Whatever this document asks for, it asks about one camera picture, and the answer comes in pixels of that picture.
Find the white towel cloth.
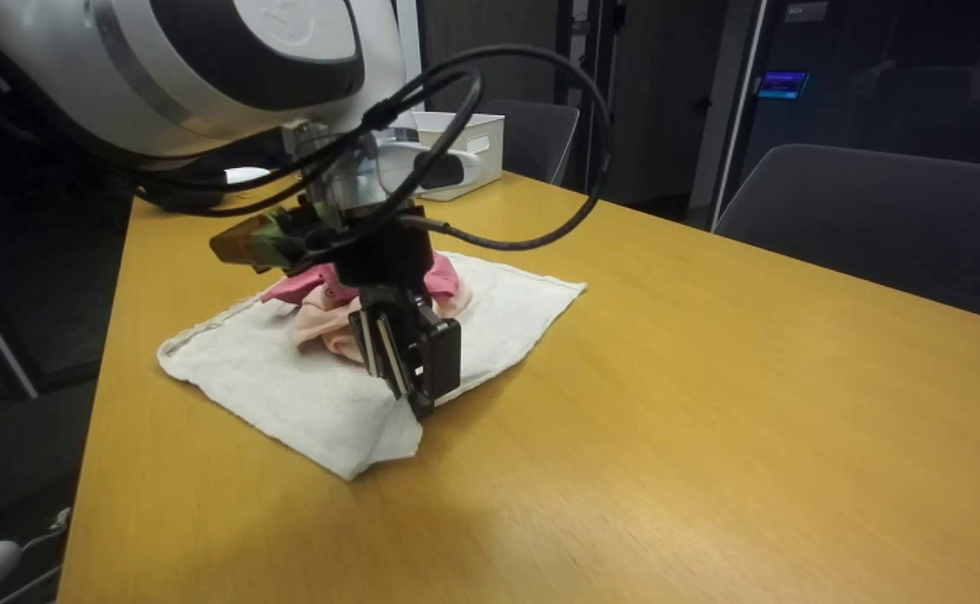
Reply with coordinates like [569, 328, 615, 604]
[153, 248, 590, 482]

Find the white plastic bin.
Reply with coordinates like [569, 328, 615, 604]
[373, 109, 510, 204]

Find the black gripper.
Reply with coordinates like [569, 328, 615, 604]
[326, 210, 466, 422]

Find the grey office chair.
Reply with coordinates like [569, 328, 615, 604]
[497, 97, 582, 188]
[713, 142, 980, 331]

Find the blue lit screen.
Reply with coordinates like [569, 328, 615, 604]
[755, 71, 812, 103]

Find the white window frame post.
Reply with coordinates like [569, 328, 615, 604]
[682, 0, 774, 236]

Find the white plate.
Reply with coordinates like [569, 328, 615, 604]
[222, 165, 281, 190]

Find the pink cloth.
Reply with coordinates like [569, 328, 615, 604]
[259, 252, 474, 319]

